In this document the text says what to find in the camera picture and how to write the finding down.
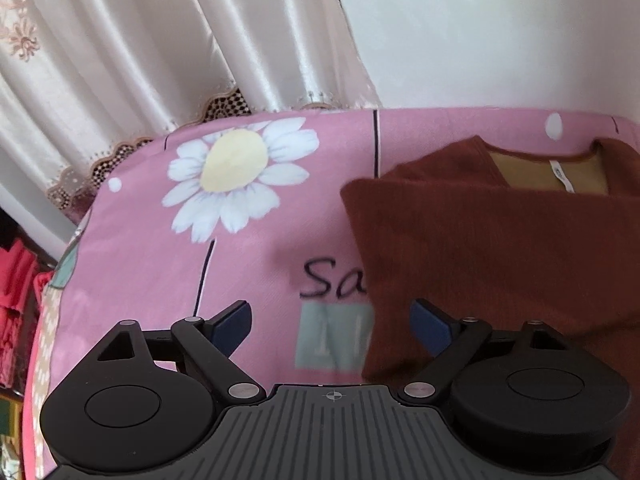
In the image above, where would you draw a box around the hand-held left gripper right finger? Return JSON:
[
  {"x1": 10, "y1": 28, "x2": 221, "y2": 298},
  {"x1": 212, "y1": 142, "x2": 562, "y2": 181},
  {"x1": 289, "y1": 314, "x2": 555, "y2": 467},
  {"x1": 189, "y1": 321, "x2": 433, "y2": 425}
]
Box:
[{"x1": 398, "y1": 298, "x2": 569, "y2": 406}]

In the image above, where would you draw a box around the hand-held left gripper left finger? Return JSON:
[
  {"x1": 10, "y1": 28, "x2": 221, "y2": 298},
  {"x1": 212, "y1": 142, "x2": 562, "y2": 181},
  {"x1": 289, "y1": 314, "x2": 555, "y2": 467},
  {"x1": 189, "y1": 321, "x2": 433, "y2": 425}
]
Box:
[{"x1": 97, "y1": 300, "x2": 266, "y2": 406}]

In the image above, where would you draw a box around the brown long-sleeved sweater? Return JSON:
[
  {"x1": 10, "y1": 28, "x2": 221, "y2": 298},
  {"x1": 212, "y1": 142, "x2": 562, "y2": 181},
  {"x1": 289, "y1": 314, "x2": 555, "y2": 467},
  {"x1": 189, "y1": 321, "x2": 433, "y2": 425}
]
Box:
[{"x1": 340, "y1": 135, "x2": 640, "y2": 382}]

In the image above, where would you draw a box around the pink floral bedsheet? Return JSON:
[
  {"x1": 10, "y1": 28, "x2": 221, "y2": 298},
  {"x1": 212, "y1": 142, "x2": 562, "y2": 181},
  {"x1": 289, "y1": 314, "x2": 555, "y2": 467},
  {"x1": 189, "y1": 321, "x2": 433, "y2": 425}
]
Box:
[{"x1": 22, "y1": 107, "x2": 640, "y2": 480}]

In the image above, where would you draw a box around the red cloth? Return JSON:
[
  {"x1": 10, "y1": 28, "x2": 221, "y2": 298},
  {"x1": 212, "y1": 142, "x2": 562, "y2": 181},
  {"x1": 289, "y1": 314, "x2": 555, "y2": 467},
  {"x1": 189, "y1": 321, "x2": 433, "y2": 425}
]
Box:
[{"x1": 0, "y1": 239, "x2": 42, "y2": 388}]

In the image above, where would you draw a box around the green and yellow object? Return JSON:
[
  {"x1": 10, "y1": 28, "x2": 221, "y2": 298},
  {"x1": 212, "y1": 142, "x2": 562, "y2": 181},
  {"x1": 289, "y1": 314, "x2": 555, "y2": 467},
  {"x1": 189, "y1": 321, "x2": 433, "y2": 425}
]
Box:
[{"x1": 0, "y1": 394, "x2": 24, "y2": 461}]

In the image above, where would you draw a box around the cream embroidered curtain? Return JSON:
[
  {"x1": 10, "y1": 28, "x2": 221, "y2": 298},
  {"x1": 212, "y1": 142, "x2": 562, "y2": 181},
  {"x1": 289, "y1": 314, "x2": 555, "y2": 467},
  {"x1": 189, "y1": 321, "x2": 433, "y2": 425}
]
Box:
[{"x1": 0, "y1": 0, "x2": 382, "y2": 217}]

